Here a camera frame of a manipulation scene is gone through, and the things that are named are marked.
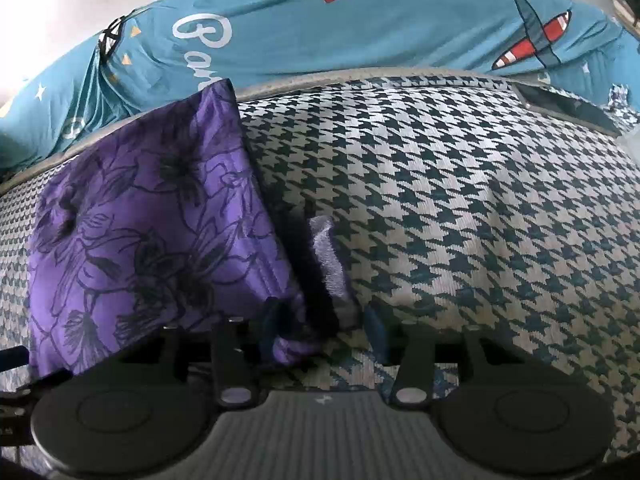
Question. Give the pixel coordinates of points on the teal printed blanket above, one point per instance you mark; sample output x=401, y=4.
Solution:
x=375, y=25

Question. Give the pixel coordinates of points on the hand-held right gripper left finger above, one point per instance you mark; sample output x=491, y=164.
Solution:
x=232, y=360

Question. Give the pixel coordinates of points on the purple floral garment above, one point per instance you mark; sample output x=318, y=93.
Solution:
x=150, y=220

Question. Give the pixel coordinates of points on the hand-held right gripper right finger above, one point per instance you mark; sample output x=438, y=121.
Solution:
x=412, y=365

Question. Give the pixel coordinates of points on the houndstooth bed mat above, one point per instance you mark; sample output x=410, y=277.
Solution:
x=475, y=210

